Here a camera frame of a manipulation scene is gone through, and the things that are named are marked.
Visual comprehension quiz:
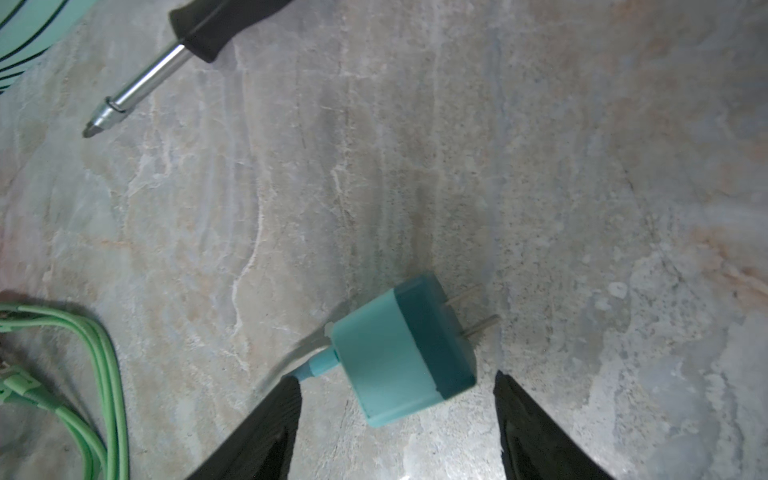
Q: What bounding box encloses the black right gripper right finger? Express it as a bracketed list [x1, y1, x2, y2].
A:
[493, 371, 611, 480]

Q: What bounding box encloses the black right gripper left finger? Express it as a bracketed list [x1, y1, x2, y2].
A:
[189, 376, 302, 480]

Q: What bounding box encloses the teal usb cable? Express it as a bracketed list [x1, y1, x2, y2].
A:
[287, 347, 342, 385]

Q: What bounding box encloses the light green usb cable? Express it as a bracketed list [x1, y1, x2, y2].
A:
[0, 302, 132, 480]

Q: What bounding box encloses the black handle screwdriver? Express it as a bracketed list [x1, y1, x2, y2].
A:
[82, 0, 290, 139]

